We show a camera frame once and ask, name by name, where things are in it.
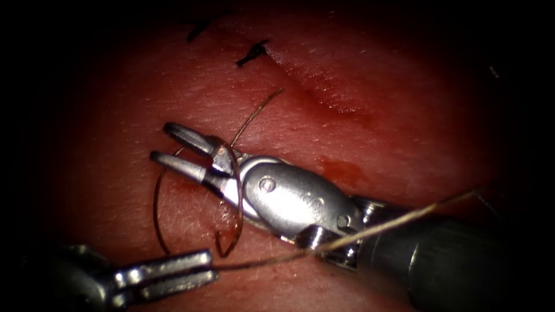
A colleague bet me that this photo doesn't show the left arm needle driver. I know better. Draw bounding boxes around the left arm needle driver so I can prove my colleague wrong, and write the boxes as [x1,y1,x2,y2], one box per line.
[25,244,123,312]

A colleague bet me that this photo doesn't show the black stitching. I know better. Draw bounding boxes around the black stitching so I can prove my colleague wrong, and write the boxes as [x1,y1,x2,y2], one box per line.
[185,10,271,68]

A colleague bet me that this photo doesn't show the tissue pad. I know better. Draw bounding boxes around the tissue pad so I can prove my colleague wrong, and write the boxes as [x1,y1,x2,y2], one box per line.
[25,4,534,312]

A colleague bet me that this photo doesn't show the left arm needle driver jaw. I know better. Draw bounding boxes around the left arm needle driver jaw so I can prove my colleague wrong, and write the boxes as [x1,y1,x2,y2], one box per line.
[138,270,220,303]
[112,248,214,288]

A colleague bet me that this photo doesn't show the right arm needle driver jaw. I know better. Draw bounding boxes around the right arm needle driver jaw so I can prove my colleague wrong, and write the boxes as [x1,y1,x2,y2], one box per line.
[162,121,236,173]
[149,150,227,190]

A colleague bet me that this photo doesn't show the right arm needle driver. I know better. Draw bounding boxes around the right arm needle driver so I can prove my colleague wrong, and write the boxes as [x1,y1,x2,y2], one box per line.
[220,154,383,270]

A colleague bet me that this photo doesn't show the black thread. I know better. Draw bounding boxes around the black thread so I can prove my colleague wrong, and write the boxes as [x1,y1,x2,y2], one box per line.
[152,88,483,272]

